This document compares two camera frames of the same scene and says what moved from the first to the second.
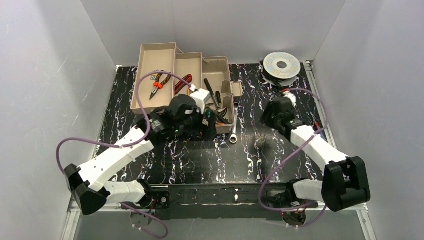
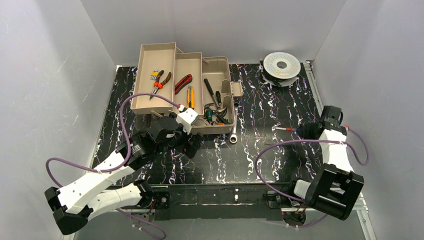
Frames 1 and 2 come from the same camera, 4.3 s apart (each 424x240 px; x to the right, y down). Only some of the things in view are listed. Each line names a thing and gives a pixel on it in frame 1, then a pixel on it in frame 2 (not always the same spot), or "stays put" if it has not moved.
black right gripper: (269, 117) -> (309, 129)
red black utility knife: (181, 84) stays put
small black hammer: (221, 119) stays put
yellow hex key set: (154, 76) stays put
